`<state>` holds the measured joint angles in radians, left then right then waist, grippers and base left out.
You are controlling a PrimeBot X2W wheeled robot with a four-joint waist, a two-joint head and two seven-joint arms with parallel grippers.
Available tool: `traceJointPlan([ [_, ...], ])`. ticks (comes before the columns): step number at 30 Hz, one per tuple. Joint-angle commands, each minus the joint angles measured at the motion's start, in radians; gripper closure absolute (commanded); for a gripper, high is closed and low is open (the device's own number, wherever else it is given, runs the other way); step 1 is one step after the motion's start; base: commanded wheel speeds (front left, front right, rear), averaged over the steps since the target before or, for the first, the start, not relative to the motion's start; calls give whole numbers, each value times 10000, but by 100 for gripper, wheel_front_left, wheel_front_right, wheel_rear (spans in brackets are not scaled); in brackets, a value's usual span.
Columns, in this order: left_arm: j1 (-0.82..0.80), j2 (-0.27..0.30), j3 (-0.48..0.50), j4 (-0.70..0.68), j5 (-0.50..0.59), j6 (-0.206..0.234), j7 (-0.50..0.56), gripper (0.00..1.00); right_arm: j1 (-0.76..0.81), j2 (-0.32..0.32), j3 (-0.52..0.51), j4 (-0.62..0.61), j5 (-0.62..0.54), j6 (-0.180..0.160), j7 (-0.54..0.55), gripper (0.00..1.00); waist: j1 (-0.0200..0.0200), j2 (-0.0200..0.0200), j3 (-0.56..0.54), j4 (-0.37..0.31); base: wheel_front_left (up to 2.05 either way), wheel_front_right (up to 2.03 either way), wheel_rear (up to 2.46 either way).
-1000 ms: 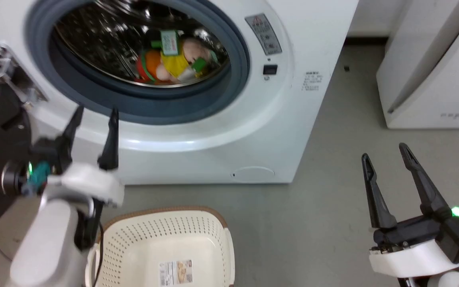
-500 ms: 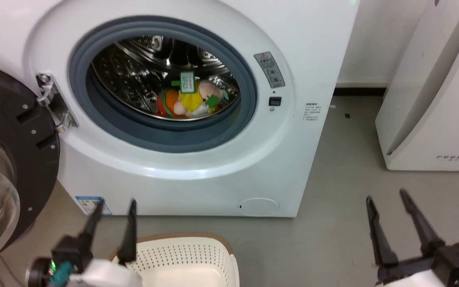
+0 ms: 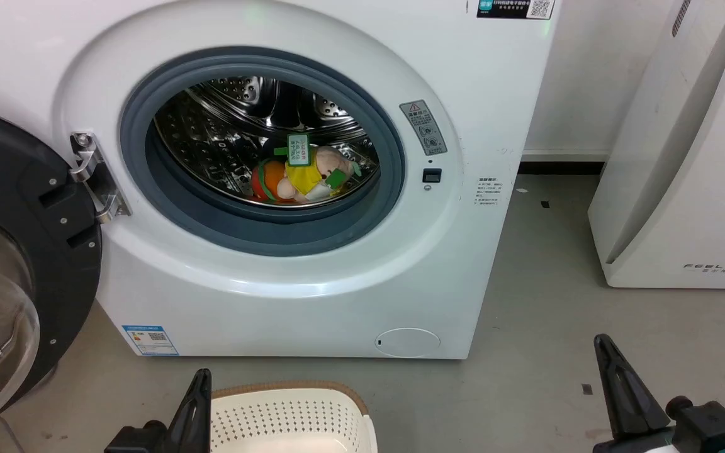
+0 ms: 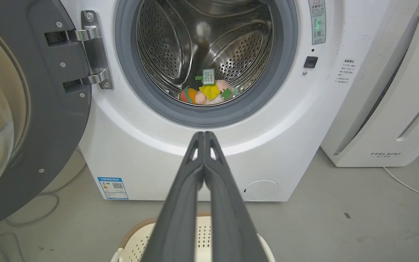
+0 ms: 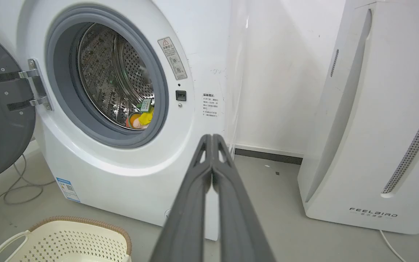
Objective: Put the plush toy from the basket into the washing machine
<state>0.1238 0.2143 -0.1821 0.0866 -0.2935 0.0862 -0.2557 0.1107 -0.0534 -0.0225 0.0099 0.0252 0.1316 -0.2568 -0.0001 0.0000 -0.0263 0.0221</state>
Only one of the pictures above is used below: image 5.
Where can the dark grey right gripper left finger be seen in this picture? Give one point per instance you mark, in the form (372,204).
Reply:
(187,211)

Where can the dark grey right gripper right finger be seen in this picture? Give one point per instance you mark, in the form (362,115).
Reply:
(238,214)

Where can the colourful plush toy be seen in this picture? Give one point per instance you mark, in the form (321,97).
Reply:
(142,117)

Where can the white front-load washing machine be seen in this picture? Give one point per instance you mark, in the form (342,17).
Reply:
(129,109)

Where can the cream perforated laundry basket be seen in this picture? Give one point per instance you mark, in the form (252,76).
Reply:
(64,242)

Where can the white Feelbird air purifier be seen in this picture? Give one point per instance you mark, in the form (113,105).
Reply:
(380,120)

